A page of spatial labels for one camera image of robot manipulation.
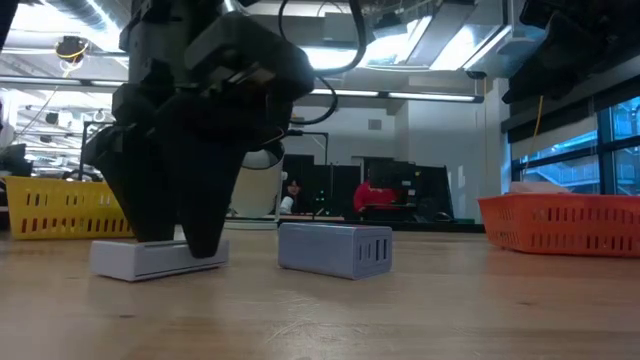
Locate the lavender wall charger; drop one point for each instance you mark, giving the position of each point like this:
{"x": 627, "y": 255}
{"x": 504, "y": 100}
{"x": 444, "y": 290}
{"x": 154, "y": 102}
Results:
{"x": 320, "y": 250}

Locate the long ceiling light bar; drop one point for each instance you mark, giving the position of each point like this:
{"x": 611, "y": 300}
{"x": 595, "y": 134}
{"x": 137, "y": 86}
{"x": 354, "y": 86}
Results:
{"x": 430, "y": 96}

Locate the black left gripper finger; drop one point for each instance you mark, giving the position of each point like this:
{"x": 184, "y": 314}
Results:
{"x": 205, "y": 190}
{"x": 140, "y": 190}

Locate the grey ceiling box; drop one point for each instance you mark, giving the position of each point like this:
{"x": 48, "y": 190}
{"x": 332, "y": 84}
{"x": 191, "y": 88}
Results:
{"x": 340, "y": 30}

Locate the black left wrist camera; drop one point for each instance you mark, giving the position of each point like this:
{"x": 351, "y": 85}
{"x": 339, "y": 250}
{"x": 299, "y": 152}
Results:
{"x": 250, "y": 55}

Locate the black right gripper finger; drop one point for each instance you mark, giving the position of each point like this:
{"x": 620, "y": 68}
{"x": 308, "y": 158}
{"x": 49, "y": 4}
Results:
{"x": 560, "y": 60}
{"x": 590, "y": 7}

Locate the white cylinder with black rim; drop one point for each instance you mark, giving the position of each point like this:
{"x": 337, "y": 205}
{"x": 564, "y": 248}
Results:
{"x": 257, "y": 195}

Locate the yellow plastic basket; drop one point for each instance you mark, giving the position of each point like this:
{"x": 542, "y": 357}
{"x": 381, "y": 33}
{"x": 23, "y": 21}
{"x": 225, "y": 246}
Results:
{"x": 50, "y": 200}

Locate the orange plastic basket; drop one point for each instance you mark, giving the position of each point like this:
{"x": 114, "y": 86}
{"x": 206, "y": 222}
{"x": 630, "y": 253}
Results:
{"x": 560, "y": 225}

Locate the black-framed window wall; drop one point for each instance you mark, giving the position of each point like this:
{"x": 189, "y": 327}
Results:
{"x": 565, "y": 175}

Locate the black camera stand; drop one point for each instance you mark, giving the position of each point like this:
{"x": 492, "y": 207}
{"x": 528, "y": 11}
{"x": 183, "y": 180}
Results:
{"x": 312, "y": 133}

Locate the white digital timer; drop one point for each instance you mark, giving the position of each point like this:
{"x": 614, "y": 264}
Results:
{"x": 130, "y": 262}

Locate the black monitor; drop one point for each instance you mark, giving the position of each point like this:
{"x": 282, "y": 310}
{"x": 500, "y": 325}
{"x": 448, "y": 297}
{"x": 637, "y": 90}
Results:
{"x": 15, "y": 160}

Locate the black partition screens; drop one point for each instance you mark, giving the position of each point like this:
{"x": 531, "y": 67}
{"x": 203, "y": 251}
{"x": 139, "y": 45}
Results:
{"x": 430, "y": 190}

